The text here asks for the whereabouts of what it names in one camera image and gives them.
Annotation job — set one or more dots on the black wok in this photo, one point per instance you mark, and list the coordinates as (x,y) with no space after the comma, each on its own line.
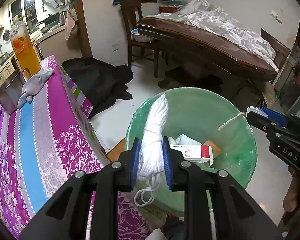
(48,20)

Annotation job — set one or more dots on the kitchen window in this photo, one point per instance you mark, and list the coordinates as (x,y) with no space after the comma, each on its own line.
(22,7)

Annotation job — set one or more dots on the metal kettle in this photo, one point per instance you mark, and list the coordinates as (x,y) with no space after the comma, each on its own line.
(62,18)

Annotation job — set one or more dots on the blue basin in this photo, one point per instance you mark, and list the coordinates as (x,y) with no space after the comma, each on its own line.
(140,35)

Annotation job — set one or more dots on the pink hanging cloth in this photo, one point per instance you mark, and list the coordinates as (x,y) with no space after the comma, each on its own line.
(71,25)

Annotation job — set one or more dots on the metal mug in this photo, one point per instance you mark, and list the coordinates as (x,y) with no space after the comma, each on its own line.
(8,95)

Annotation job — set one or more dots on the clear plastic lid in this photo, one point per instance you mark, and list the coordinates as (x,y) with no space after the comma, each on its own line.
(255,109)

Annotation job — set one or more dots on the orange juice bottle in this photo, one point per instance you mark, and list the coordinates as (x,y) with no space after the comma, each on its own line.
(26,55)

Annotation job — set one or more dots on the brown sponge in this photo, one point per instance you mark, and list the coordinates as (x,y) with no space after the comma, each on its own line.
(215,150)

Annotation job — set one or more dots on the black cloth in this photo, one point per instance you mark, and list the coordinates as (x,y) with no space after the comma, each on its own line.
(97,80)

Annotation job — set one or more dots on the white wall socket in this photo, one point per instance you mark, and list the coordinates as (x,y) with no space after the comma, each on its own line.
(276,16)
(114,47)

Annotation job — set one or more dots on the white plastic sheet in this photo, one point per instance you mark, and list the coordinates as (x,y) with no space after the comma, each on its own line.
(215,17)

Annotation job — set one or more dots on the green plastic basin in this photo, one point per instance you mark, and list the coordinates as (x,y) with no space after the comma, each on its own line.
(202,115)

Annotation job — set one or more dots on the dark wooden table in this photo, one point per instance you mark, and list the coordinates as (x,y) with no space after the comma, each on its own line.
(215,47)

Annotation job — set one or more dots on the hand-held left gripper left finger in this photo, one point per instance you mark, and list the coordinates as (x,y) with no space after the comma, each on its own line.
(136,162)

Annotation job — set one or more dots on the white and blue sock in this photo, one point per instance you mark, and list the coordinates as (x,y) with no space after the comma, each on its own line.
(185,140)

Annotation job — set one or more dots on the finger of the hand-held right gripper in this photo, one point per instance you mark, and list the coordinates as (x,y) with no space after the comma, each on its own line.
(260,121)
(277,118)

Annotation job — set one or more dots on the purple floral tablecloth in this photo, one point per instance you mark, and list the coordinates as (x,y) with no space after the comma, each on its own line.
(39,142)

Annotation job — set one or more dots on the person's right forearm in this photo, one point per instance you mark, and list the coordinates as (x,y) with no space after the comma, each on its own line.
(293,195)

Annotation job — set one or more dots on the white and red medicine box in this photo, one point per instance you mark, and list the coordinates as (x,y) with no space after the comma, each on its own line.
(190,152)

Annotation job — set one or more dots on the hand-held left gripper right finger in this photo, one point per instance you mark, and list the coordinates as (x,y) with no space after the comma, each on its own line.
(168,162)

